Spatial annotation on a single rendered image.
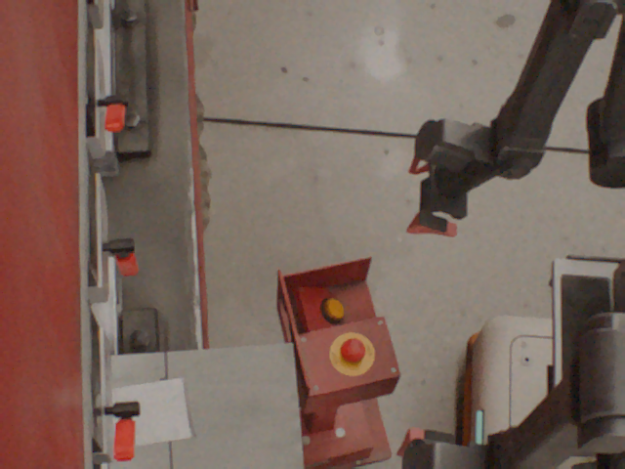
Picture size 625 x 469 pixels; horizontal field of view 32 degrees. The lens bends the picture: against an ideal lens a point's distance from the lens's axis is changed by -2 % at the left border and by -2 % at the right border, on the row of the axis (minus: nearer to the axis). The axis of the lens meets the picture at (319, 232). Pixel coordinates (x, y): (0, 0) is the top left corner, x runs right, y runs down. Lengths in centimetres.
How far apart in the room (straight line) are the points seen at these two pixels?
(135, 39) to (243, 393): 66
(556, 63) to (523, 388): 119
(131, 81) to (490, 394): 101
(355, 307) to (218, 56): 119
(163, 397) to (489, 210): 142
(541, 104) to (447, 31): 168
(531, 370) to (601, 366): 142
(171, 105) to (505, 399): 95
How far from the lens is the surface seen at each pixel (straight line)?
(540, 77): 132
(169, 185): 181
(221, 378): 157
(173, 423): 156
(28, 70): 97
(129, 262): 141
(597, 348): 98
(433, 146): 148
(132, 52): 190
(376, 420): 258
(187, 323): 173
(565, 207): 285
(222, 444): 155
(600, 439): 98
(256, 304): 266
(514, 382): 237
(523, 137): 143
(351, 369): 181
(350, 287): 193
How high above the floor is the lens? 252
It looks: 67 degrees down
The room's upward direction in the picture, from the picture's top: 8 degrees clockwise
